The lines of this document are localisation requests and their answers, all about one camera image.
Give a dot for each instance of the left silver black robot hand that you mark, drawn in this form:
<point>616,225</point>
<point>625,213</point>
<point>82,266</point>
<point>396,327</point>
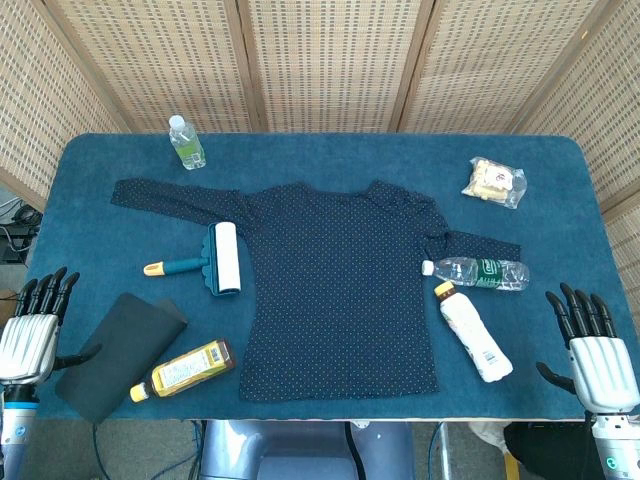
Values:
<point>27,340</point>

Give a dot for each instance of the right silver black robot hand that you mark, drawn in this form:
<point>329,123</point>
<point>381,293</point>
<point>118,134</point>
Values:
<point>597,362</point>

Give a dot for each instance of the teal lint roller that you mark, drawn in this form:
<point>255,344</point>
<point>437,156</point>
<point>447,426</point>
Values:
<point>220,257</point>

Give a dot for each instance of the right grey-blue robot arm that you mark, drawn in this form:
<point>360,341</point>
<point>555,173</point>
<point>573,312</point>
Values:
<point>617,445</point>

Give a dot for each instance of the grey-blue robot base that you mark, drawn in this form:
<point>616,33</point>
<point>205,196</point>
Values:
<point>305,450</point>

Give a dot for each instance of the dark blue dotted shirt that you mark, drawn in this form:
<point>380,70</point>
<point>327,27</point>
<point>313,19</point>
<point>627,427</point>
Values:
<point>335,290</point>

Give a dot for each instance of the dark grey folded cloth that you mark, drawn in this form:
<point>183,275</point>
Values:
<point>120,350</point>

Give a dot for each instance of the white yellow-cap drink bottle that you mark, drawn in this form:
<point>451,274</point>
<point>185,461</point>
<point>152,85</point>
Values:
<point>472,332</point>

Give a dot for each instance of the clear green-label water bottle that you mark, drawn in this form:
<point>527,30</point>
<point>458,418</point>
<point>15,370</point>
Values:
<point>480,272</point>

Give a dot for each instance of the yellow-label tea bottle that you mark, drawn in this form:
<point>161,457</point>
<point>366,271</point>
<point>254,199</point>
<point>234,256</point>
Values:
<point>185,370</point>

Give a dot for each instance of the clear bag of snacks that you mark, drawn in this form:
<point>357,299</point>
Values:
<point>495,182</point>

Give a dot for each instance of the small green-label water bottle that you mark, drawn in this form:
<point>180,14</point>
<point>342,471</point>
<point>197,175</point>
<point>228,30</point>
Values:
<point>186,143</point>

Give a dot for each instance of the teal table cloth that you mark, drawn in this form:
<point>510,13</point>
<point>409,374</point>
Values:
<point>320,160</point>

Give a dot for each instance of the woven bamboo folding screen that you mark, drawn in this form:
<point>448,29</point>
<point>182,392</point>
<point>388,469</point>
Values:
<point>320,60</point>

